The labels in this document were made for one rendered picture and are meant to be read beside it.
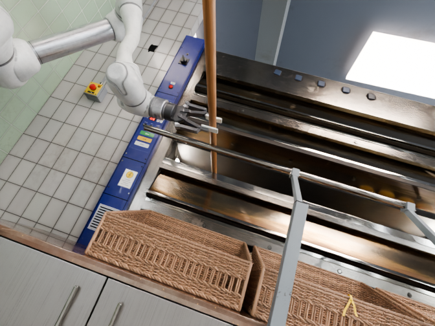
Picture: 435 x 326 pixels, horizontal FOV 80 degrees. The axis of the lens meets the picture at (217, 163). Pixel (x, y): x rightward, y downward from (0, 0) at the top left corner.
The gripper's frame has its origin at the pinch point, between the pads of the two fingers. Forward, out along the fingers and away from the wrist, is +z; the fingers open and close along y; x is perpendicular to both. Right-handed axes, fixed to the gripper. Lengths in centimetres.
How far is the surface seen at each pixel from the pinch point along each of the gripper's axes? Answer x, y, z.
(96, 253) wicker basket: -2, 60, -21
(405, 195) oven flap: -47, -18, 106
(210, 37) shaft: 43.3, 1.6, 0.9
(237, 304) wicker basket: -3, 59, 29
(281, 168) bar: -14.0, 3.6, 33.2
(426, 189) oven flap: -37, -20, 110
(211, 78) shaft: 28.3, 1.6, 0.8
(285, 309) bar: 8, 56, 40
